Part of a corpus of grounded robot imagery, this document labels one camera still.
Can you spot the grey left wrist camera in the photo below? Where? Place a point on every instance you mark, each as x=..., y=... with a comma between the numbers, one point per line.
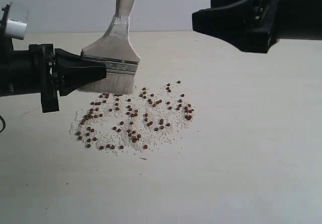
x=15, y=20

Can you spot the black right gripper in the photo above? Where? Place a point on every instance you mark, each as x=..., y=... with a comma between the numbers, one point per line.
x=280, y=19

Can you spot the wooden paint brush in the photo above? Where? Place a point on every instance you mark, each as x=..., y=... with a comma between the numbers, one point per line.
x=116, y=51

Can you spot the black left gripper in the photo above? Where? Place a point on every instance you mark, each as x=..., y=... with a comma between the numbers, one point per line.
x=34, y=71

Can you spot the red beans and white grains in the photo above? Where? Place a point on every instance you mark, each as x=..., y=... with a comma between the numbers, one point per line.
x=140, y=122

